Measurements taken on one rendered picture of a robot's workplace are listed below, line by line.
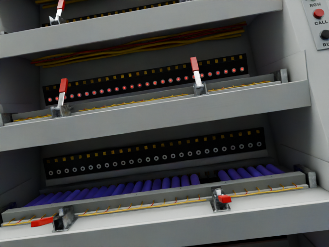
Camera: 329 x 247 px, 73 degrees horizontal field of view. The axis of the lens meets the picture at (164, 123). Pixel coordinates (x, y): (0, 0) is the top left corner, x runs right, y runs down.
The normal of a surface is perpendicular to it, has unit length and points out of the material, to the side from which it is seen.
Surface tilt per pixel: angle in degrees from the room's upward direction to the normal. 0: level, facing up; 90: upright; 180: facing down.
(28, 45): 108
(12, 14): 90
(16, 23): 90
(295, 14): 90
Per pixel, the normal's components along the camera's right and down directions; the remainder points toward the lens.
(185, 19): -0.04, 0.09
